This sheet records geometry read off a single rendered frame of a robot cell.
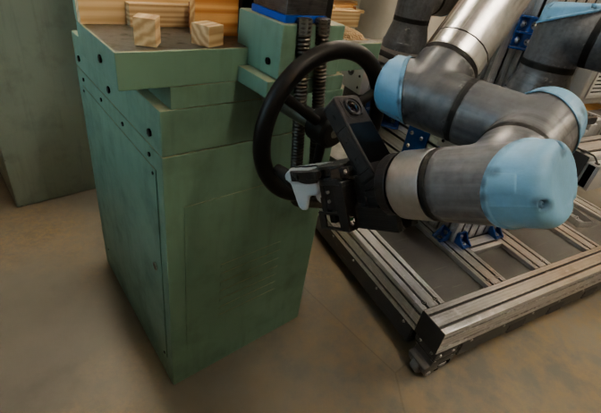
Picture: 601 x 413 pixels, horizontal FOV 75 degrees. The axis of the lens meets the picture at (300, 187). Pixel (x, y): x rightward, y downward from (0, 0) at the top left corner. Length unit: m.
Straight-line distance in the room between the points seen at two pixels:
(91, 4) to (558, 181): 0.74
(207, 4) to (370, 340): 1.10
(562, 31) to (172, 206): 0.90
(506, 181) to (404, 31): 1.08
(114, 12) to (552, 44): 0.90
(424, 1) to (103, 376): 1.43
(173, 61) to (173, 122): 0.11
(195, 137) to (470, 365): 1.14
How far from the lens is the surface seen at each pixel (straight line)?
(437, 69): 0.49
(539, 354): 1.68
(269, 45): 0.70
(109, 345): 1.37
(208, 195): 0.85
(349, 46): 0.65
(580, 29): 1.07
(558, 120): 0.45
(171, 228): 0.85
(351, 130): 0.46
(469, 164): 0.37
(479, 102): 0.46
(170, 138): 0.74
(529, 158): 0.35
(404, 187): 0.40
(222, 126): 0.78
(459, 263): 1.49
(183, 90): 0.72
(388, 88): 0.49
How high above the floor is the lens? 1.07
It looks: 32 degrees down
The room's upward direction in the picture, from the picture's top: 9 degrees clockwise
